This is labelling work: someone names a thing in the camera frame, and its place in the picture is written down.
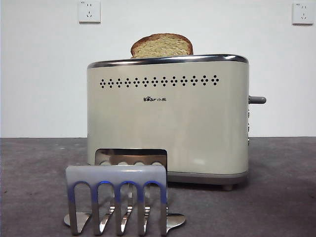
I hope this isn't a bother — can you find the brown-crusted bread slice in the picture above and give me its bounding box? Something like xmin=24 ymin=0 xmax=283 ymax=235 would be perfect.
xmin=130 ymin=33 xmax=194 ymax=59

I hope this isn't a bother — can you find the grey toaster lever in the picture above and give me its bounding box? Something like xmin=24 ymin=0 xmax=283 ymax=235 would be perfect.
xmin=248 ymin=95 xmax=267 ymax=105

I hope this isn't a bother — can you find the cream toaster with steel top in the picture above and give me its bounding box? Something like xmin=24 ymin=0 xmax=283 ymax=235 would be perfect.
xmin=86 ymin=53 xmax=249 ymax=191

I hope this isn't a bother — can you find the steel toast rack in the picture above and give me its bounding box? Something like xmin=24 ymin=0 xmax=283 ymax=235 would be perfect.
xmin=63 ymin=148 xmax=186 ymax=237

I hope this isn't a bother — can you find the white wall socket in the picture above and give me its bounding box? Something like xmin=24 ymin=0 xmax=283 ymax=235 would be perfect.
xmin=79 ymin=0 xmax=101 ymax=25
xmin=292 ymin=2 xmax=315 ymax=26

